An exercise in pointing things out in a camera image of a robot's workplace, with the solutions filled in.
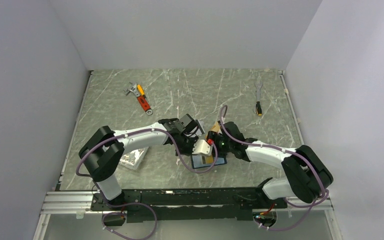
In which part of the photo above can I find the blue leather card holder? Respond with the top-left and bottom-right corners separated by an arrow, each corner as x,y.
191,155 -> 228,169

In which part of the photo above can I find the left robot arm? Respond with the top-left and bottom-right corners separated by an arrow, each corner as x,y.
78,114 -> 202,210

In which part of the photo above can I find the single orange card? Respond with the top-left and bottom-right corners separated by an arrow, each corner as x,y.
201,156 -> 214,165

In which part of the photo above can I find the aluminium frame rail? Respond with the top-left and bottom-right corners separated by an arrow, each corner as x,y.
41,191 -> 334,216

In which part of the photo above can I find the red adjustable wrench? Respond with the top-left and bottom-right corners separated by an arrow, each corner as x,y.
124,82 -> 153,116

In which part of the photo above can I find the grey wrench black handle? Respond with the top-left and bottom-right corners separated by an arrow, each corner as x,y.
255,77 -> 263,117

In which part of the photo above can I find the silver card stack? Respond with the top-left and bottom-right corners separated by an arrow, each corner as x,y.
196,119 -> 204,134

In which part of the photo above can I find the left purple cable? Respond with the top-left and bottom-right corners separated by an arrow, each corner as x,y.
76,128 -> 219,240

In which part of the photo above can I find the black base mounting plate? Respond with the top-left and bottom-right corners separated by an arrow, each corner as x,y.
90,187 -> 287,223

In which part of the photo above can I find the clear plastic screw box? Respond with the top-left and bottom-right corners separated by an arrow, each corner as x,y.
119,147 -> 149,170

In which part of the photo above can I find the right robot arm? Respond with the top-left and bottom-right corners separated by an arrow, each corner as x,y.
206,121 -> 334,208

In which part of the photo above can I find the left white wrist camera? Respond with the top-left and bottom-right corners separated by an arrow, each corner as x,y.
192,139 -> 213,156

